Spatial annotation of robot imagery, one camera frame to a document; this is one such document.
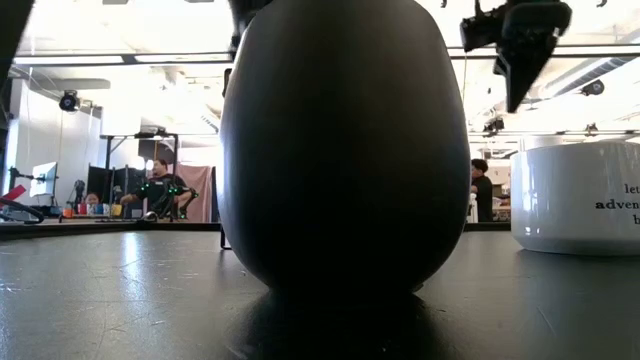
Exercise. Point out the white mug green interior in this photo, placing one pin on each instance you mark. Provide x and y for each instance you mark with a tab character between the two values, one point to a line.
565	200

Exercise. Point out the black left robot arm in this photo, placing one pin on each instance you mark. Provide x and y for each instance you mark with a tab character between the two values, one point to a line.
7	20

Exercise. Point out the person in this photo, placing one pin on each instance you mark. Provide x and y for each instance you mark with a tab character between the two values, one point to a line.
484	195
92	199
160	190

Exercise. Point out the black egg-shaped object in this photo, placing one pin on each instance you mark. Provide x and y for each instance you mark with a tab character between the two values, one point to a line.
345	150

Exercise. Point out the pink curtain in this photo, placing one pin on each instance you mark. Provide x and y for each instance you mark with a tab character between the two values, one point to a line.
200	195

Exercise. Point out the distant black partition panels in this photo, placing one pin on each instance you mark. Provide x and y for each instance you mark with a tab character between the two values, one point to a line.
100	182

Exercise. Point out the distant yellow cup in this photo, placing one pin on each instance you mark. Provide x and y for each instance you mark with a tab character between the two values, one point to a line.
116	210

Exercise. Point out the distant blue cup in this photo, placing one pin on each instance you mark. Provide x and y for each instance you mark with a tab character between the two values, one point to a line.
101	209

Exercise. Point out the distant red cup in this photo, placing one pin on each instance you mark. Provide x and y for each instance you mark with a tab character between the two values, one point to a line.
82	209

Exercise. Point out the distant white monitor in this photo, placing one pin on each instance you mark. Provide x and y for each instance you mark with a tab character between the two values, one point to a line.
44	179

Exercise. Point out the distant orange cup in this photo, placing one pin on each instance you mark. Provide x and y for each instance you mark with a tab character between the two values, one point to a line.
68	212

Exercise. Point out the red bar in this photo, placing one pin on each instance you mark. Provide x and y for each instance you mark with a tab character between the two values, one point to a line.
12	195

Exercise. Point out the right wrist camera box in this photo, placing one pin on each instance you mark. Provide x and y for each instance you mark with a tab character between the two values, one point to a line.
480	34

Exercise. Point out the black ceiling camera cluster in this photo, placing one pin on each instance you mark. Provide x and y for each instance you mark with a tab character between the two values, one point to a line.
494	125

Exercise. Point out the distant black rig frame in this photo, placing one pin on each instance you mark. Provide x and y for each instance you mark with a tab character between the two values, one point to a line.
107	150

